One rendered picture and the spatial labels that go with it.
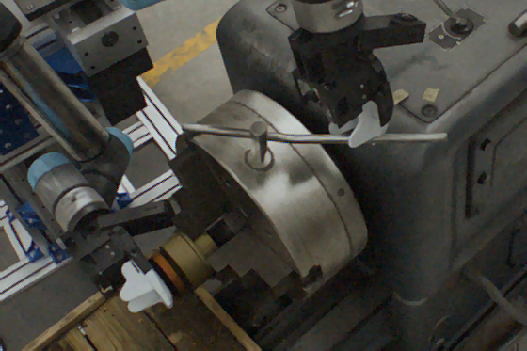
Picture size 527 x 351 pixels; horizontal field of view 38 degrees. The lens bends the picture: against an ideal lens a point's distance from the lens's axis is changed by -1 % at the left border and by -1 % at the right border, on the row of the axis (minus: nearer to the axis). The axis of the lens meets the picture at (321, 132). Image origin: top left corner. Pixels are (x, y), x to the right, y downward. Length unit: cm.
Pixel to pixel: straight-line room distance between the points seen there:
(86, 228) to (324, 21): 58
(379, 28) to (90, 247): 56
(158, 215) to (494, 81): 54
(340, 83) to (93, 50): 76
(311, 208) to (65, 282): 136
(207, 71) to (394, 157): 201
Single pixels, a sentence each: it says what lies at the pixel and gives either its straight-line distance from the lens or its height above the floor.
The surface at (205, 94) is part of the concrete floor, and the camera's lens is 288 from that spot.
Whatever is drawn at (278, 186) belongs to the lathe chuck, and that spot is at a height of 121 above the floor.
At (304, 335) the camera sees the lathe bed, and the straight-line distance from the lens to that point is 130.
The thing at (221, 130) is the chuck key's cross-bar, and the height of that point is 131.
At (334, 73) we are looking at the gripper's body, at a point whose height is 143.
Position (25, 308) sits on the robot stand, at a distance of 231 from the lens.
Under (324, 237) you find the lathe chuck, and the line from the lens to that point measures 106.
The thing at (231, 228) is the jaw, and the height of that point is 105.
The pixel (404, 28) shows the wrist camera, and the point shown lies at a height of 143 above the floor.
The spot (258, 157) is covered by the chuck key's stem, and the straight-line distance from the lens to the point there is 102.
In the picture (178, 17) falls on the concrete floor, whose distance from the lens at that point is 323.
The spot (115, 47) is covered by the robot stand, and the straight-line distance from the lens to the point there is 152.
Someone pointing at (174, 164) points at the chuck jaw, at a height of 120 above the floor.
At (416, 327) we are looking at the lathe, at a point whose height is 76.
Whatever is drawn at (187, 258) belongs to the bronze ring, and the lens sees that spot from 111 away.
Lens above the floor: 203
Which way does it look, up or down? 50 degrees down
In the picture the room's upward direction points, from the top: 10 degrees counter-clockwise
